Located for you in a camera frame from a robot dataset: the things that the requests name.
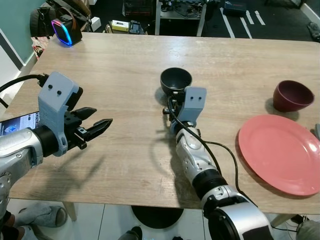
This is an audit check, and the blue flat box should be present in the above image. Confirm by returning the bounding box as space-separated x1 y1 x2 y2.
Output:
223 1 249 15

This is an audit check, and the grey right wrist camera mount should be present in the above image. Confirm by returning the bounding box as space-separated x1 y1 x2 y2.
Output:
182 86 208 124

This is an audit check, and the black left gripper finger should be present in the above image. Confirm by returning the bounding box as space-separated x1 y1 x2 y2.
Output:
79 118 114 142
74 106 98 121

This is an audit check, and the black bag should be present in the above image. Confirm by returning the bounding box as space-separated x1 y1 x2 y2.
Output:
29 5 57 39

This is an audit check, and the smartphone with lit screen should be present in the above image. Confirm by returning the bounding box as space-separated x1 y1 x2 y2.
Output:
0 112 41 137

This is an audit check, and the black device on floor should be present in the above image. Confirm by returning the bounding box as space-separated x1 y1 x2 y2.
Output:
307 22 320 42

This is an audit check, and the black bowl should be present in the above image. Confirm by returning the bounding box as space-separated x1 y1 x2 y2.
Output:
160 67 193 96

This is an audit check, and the person's olive trouser leg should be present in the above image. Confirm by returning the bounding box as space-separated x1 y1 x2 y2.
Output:
295 220 320 240

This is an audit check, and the black shoe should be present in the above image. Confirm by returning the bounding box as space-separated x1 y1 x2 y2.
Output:
117 226 144 240

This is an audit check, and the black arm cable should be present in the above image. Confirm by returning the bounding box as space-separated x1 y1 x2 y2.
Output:
0 73 49 109
167 97 242 195

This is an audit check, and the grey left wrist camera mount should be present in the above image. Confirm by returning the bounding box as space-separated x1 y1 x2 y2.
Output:
38 71 84 157

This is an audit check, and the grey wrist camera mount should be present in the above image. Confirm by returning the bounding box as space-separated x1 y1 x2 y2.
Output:
182 86 208 124
38 71 84 157

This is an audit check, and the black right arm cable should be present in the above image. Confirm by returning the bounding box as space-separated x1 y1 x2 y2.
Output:
167 97 242 195

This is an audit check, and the grey slipper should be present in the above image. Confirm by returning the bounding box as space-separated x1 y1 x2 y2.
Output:
15 202 69 229

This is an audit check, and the yellow and white box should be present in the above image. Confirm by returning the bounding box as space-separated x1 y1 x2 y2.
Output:
110 20 130 34

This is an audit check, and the small white box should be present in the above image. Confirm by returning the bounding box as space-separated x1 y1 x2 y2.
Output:
90 17 102 32

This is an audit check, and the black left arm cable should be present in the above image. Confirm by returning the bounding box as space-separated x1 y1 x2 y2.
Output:
0 73 49 109

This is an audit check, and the metal frame shelf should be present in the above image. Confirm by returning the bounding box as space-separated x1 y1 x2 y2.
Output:
154 0 209 38

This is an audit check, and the dark red bowl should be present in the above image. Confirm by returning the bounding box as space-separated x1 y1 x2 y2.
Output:
273 80 315 113

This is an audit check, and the black speaker with glowing ring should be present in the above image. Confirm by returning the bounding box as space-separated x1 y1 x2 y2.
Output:
51 15 84 48

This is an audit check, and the pink plate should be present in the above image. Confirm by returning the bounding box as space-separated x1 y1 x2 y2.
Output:
238 114 320 197

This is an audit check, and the black round stool base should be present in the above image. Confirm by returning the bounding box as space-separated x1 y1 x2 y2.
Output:
131 205 185 230

